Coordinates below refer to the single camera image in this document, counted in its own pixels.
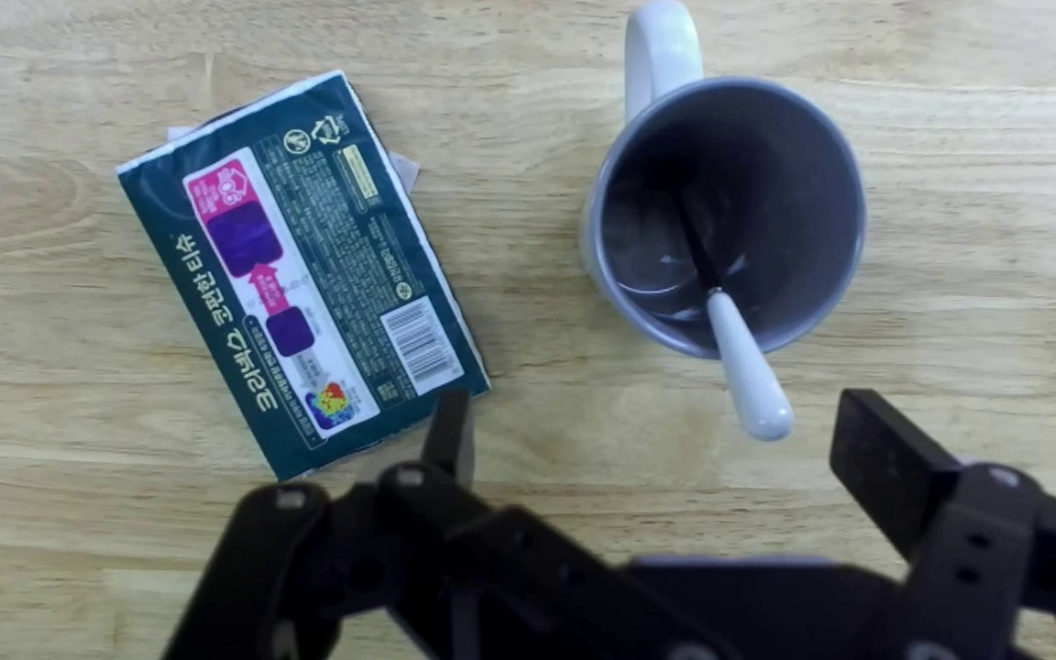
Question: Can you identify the white handled metal spoon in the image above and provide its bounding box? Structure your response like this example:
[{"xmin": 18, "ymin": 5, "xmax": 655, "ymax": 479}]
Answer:
[{"xmin": 666, "ymin": 179, "xmax": 796, "ymax": 445}]

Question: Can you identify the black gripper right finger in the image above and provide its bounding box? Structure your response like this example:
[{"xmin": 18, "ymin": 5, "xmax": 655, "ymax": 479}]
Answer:
[{"xmin": 824, "ymin": 384, "xmax": 1056, "ymax": 660}]

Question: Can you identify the dark green snack packet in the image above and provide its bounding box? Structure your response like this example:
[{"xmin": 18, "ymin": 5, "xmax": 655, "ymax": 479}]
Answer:
[{"xmin": 113, "ymin": 66, "xmax": 493, "ymax": 484}]

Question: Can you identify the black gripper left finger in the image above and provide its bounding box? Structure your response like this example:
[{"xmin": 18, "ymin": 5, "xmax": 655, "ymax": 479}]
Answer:
[{"xmin": 158, "ymin": 389, "xmax": 724, "ymax": 660}]

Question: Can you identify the white mug purple interior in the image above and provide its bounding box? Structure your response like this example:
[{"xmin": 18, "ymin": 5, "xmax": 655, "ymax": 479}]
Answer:
[{"xmin": 584, "ymin": 0, "xmax": 867, "ymax": 362}]

